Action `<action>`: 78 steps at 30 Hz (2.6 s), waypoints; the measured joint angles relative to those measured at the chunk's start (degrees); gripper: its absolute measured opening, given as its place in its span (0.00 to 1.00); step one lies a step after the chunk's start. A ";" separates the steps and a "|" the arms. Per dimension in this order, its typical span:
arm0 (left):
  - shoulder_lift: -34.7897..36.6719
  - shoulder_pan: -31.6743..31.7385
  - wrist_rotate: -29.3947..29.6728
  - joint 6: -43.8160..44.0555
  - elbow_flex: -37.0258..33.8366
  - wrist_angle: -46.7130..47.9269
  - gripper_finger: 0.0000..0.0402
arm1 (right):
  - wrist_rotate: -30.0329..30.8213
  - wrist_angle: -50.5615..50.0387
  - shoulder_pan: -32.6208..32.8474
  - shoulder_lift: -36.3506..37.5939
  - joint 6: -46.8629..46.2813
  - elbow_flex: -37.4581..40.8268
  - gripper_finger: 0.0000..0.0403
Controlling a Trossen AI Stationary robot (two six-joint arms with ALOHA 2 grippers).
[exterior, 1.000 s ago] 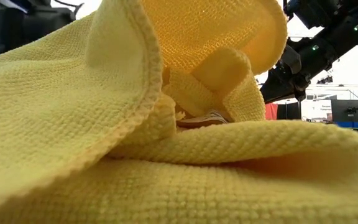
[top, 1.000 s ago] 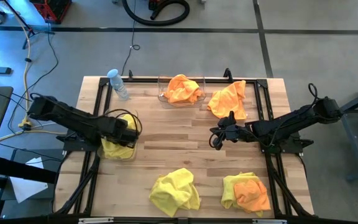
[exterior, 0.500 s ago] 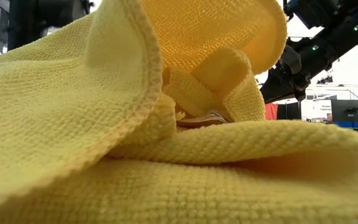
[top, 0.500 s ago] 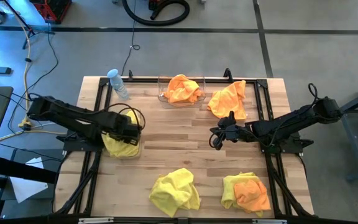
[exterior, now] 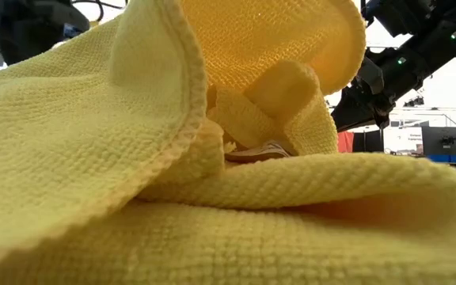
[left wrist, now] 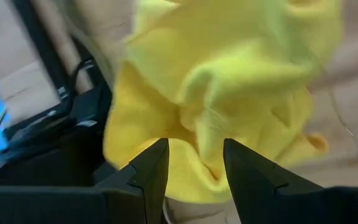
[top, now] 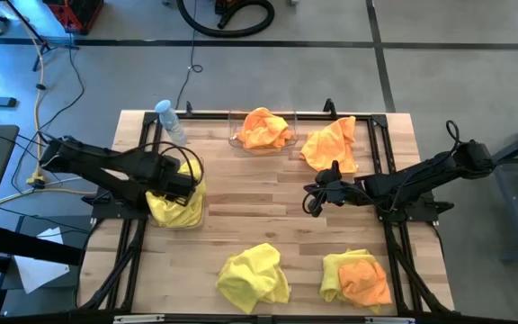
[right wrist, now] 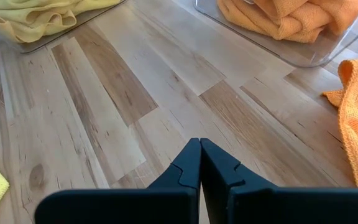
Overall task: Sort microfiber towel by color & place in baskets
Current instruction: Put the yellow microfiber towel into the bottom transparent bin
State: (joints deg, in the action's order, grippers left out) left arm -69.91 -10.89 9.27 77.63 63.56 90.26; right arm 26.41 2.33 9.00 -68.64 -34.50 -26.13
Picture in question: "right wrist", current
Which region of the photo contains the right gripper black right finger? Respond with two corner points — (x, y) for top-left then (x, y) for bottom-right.
(200, 138), (358, 224)

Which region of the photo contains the clear plastic bin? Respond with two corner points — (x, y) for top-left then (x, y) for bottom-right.
(0, 0), (129, 54)
(193, 0), (358, 68)

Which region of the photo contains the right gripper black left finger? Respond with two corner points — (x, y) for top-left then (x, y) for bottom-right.
(34, 138), (202, 224)

